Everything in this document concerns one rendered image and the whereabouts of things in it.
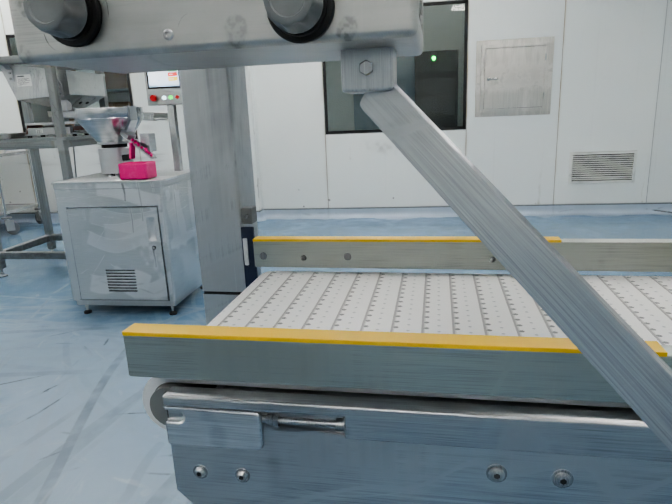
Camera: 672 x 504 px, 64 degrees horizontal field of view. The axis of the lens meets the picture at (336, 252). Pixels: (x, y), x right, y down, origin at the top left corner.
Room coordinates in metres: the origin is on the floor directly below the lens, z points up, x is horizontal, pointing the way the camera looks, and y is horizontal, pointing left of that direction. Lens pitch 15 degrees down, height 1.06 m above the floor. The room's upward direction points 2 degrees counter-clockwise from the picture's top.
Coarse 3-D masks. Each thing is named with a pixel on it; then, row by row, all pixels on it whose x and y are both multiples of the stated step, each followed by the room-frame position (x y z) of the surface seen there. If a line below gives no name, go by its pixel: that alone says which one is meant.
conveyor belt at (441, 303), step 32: (256, 288) 0.54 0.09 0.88; (288, 288) 0.53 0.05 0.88; (320, 288) 0.53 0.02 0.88; (352, 288) 0.52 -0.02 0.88; (384, 288) 0.52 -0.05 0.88; (416, 288) 0.52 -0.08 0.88; (448, 288) 0.51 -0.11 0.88; (480, 288) 0.51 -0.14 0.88; (512, 288) 0.50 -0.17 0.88; (608, 288) 0.49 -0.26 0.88; (640, 288) 0.49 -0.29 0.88; (224, 320) 0.45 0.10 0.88; (256, 320) 0.45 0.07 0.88; (288, 320) 0.44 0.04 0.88; (320, 320) 0.44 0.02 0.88; (352, 320) 0.44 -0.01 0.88; (384, 320) 0.43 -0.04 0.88; (416, 320) 0.43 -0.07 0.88; (448, 320) 0.43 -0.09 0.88; (480, 320) 0.42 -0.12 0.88; (512, 320) 0.42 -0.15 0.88; (544, 320) 0.42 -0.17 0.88; (640, 320) 0.41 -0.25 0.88; (160, 384) 0.35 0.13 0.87; (224, 384) 0.34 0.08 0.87; (256, 384) 0.34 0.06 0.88
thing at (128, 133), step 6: (78, 108) 3.03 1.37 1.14; (132, 108) 3.06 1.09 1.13; (132, 114) 3.05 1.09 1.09; (132, 120) 3.05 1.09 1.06; (126, 126) 3.06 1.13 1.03; (132, 126) 3.07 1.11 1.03; (120, 132) 3.06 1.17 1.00; (126, 132) 3.05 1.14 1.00; (132, 132) 3.08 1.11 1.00; (126, 138) 3.04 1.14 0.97
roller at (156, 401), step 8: (168, 384) 0.35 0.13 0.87; (176, 384) 0.35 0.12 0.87; (184, 384) 0.35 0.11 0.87; (192, 384) 0.36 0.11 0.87; (200, 384) 0.36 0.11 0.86; (208, 384) 0.37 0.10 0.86; (160, 392) 0.35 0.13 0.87; (152, 400) 0.35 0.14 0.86; (160, 400) 0.35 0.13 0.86; (152, 408) 0.35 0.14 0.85; (160, 408) 0.35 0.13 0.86; (160, 416) 0.35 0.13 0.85; (168, 416) 0.35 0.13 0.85
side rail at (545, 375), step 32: (128, 352) 0.34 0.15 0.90; (160, 352) 0.33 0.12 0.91; (192, 352) 0.33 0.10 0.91; (224, 352) 0.33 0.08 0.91; (256, 352) 0.32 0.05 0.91; (288, 352) 0.32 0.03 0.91; (320, 352) 0.31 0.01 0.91; (352, 352) 0.31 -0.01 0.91; (384, 352) 0.31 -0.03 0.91; (416, 352) 0.30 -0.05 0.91; (448, 352) 0.30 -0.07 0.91; (480, 352) 0.29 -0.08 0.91; (512, 352) 0.29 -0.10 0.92; (544, 352) 0.29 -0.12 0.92; (288, 384) 0.32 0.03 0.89; (320, 384) 0.31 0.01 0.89; (352, 384) 0.31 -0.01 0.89; (384, 384) 0.31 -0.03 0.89; (416, 384) 0.30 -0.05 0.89; (448, 384) 0.30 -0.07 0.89; (480, 384) 0.29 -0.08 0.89; (512, 384) 0.29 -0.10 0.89; (544, 384) 0.29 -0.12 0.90; (576, 384) 0.28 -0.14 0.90; (608, 384) 0.28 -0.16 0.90
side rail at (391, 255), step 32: (256, 256) 0.61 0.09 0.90; (288, 256) 0.60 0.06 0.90; (320, 256) 0.59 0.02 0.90; (352, 256) 0.58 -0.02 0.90; (384, 256) 0.58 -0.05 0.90; (416, 256) 0.57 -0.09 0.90; (448, 256) 0.56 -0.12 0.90; (480, 256) 0.56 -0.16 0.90; (576, 256) 0.54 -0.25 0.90; (608, 256) 0.53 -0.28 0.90; (640, 256) 0.53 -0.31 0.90
